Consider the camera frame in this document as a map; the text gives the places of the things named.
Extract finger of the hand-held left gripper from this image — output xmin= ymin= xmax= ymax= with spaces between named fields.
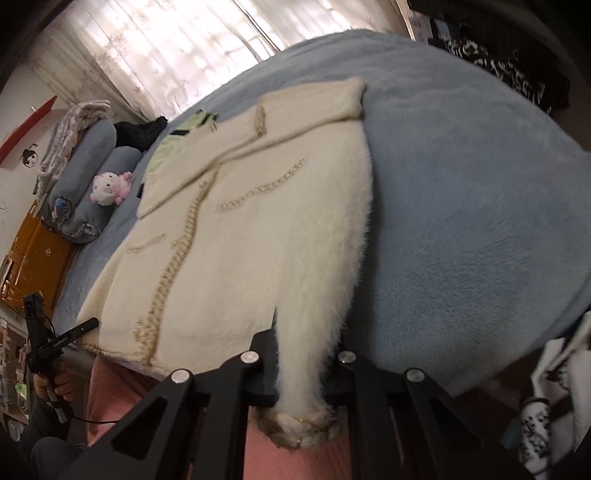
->
xmin=24 ymin=294 xmax=47 ymax=344
xmin=46 ymin=318 xmax=100 ymax=354

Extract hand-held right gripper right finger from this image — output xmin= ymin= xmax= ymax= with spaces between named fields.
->
xmin=323 ymin=348 xmax=522 ymax=480

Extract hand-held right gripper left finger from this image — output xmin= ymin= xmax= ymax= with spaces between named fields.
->
xmin=54 ymin=330 xmax=280 ymax=480

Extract cream fluffy cardigan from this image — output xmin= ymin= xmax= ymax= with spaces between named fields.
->
xmin=76 ymin=76 xmax=376 ymax=449

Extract black and white clothes pile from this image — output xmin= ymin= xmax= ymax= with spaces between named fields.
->
xmin=411 ymin=0 xmax=573 ymax=112

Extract person's left hand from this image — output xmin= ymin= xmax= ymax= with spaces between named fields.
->
xmin=33 ymin=364 xmax=75 ymax=407

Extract orange wooden headboard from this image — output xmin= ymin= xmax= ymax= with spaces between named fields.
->
xmin=0 ymin=198 xmax=77 ymax=305

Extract person's pink pants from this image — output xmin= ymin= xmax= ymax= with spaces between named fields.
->
xmin=85 ymin=357 xmax=370 ymax=480

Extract blue pillow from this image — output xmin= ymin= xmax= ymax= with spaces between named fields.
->
xmin=41 ymin=147 xmax=144 ymax=244
xmin=48 ymin=119 xmax=118 ymax=195

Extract pink white plush cat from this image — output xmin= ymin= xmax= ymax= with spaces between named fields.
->
xmin=90 ymin=171 xmax=134 ymax=207

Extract white patterned folded blanket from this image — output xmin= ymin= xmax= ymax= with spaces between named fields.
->
xmin=36 ymin=99 xmax=112 ymax=195

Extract black white printed cloth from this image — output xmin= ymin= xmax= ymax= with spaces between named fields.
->
xmin=517 ymin=311 xmax=591 ymax=476

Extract light green garment black stripes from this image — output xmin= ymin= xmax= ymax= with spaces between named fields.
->
xmin=139 ymin=110 xmax=219 ymax=185

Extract black fluffy cloth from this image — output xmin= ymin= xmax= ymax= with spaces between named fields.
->
xmin=113 ymin=115 xmax=169 ymax=153

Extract blue bed blanket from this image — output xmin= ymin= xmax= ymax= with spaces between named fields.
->
xmin=51 ymin=28 xmax=591 ymax=398

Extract white leaf print curtain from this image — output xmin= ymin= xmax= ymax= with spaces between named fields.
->
xmin=23 ymin=0 xmax=287 ymax=121
xmin=235 ymin=0 xmax=411 ymax=51

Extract black white patterned cloth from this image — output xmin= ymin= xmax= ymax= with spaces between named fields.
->
xmin=445 ymin=37 xmax=550 ymax=112

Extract white cardboard box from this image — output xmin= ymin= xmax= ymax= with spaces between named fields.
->
xmin=409 ymin=9 xmax=451 ymax=44

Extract black cable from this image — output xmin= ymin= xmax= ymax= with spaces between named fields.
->
xmin=65 ymin=413 xmax=118 ymax=426

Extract red wall shelf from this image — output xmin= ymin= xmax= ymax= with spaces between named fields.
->
xmin=0 ymin=95 xmax=57 ymax=164

